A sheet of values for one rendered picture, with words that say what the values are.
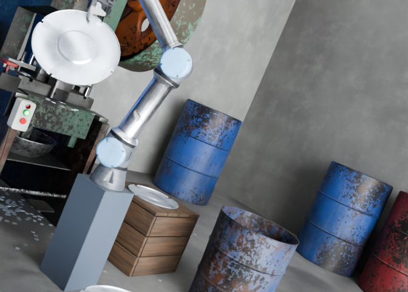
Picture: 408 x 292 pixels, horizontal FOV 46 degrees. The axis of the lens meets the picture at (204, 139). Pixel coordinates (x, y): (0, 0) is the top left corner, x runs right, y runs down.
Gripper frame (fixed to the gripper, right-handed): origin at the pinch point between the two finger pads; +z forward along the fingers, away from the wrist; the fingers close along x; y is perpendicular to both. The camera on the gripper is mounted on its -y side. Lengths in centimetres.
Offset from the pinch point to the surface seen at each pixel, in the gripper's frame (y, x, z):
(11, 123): -10, 70, 4
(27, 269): 16, 88, 59
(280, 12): 223, 158, -319
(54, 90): 4, 76, -26
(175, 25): 47, 36, -63
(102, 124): 32, 82, -21
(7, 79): -18, 62, -11
